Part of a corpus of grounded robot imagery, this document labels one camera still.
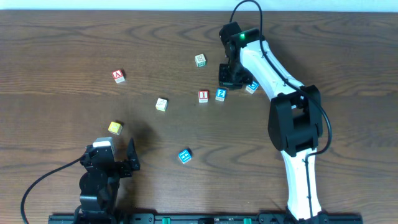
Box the left black cable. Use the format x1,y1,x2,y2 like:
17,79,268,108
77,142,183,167
20,155,86,224

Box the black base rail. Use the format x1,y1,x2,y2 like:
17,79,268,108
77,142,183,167
48,212,363,224

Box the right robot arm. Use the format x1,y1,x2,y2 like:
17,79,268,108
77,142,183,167
219,22,323,222

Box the blue letter H block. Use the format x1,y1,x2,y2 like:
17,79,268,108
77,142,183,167
178,149,192,164

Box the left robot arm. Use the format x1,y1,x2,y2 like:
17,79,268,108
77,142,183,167
73,137,140,223

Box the right black cable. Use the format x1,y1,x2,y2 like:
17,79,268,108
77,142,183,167
229,0,333,218

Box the green lettered white block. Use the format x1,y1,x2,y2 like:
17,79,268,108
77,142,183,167
195,54,206,67

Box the black cable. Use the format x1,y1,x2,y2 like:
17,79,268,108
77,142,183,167
20,155,86,224
229,0,333,218

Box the red letter I block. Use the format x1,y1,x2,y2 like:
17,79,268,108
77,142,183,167
198,90,209,103

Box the blue number 2 block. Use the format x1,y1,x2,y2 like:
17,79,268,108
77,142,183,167
215,88,227,101

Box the red letter A block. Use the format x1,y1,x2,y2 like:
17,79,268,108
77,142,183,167
112,70,125,83

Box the pale yellow wooden block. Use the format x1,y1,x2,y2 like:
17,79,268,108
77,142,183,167
155,98,168,111

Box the blue letter D block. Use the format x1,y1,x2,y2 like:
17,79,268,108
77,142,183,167
245,81,259,94

